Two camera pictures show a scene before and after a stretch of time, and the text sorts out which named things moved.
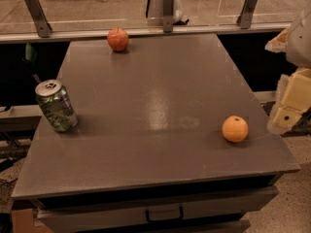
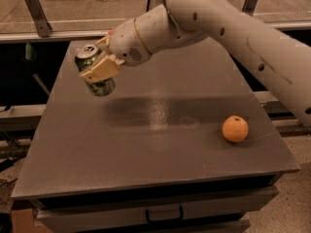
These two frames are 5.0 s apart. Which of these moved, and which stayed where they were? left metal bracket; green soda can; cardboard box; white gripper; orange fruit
Moved: white gripper; green soda can
Stayed: cardboard box; orange fruit; left metal bracket
